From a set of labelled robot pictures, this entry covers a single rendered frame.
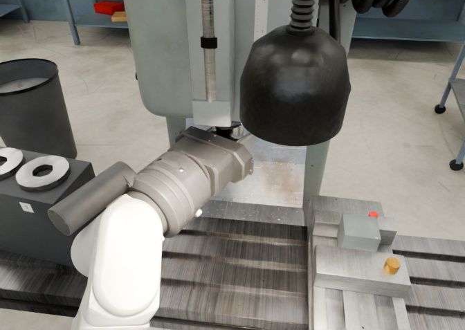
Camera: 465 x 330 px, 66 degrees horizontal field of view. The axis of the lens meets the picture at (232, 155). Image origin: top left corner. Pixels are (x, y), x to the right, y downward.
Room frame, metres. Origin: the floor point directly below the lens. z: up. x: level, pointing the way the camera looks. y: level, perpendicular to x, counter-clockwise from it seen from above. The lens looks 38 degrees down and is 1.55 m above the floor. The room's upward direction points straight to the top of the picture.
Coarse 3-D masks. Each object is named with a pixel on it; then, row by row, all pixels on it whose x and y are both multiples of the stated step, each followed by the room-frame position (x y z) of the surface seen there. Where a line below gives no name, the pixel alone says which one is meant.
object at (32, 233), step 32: (0, 160) 0.54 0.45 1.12; (32, 160) 0.55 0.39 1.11; (64, 160) 0.53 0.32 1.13; (0, 192) 0.46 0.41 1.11; (32, 192) 0.46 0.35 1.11; (64, 192) 0.46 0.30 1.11; (0, 224) 0.47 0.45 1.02; (32, 224) 0.45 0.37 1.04; (32, 256) 0.46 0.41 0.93; (64, 256) 0.44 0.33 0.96
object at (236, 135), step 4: (212, 128) 0.45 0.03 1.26; (216, 132) 0.44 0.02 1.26; (220, 132) 0.43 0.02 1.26; (236, 132) 0.43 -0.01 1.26; (240, 132) 0.44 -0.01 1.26; (224, 136) 0.43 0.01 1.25; (228, 136) 0.43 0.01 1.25; (232, 136) 0.43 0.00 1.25; (236, 136) 0.43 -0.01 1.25; (240, 136) 0.44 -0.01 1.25; (236, 140) 0.43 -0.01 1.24
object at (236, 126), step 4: (232, 124) 0.44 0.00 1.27; (236, 124) 0.44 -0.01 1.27; (240, 124) 0.44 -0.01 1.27; (216, 128) 0.43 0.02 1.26; (220, 128) 0.43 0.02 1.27; (224, 128) 0.43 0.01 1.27; (228, 128) 0.43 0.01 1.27; (232, 128) 0.43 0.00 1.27; (236, 128) 0.43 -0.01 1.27; (240, 128) 0.44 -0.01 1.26; (224, 132) 0.43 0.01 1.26; (228, 132) 0.43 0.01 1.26; (232, 132) 0.43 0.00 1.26
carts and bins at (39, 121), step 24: (0, 72) 2.11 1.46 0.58; (24, 72) 2.18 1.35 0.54; (48, 72) 2.17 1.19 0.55; (456, 72) 2.56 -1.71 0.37; (0, 96) 1.74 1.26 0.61; (24, 96) 1.78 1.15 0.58; (48, 96) 1.88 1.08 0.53; (456, 96) 2.29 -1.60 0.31; (0, 120) 1.76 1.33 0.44; (24, 120) 1.77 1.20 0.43; (48, 120) 1.84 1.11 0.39; (24, 144) 1.76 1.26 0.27; (48, 144) 1.82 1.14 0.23; (72, 144) 1.97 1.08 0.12; (456, 168) 1.83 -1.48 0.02
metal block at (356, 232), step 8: (344, 216) 0.44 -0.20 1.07; (352, 216) 0.44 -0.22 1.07; (360, 216) 0.44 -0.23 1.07; (368, 216) 0.44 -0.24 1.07; (344, 224) 0.42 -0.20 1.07; (352, 224) 0.42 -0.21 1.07; (360, 224) 0.42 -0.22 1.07; (368, 224) 0.42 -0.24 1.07; (376, 224) 0.42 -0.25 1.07; (344, 232) 0.41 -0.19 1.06; (352, 232) 0.41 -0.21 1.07; (360, 232) 0.41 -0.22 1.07; (368, 232) 0.41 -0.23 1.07; (376, 232) 0.41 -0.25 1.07; (344, 240) 0.40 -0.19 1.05; (352, 240) 0.40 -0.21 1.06; (360, 240) 0.40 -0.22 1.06; (368, 240) 0.39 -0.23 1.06; (376, 240) 0.39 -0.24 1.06; (352, 248) 0.40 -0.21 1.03; (360, 248) 0.40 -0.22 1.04; (368, 248) 0.39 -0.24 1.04; (376, 248) 0.39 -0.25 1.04
